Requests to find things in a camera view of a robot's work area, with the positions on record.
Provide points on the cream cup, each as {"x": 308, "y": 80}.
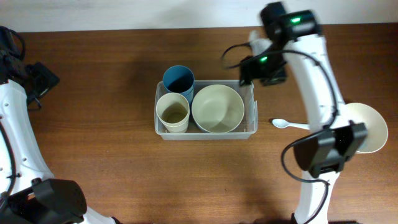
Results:
{"x": 173, "y": 109}
{"x": 180, "y": 127}

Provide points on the clear plastic storage container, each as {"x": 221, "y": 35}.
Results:
{"x": 246, "y": 128}

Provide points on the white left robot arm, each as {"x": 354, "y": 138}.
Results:
{"x": 30, "y": 193}

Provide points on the cream spoon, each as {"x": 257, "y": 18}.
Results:
{"x": 281, "y": 123}

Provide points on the dark blue cup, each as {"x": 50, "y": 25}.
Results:
{"x": 179, "y": 79}

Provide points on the cream bowl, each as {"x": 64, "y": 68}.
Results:
{"x": 375, "y": 124}
{"x": 217, "y": 102}

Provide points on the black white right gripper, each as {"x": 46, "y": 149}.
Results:
{"x": 252, "y": 68}

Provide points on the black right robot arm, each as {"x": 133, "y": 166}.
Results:
{"x": 297, "y": 40}

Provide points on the blue bowl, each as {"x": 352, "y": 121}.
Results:
{"x": 222, "y": 126}

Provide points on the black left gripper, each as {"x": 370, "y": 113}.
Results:
{"x": 43, "y": 78}

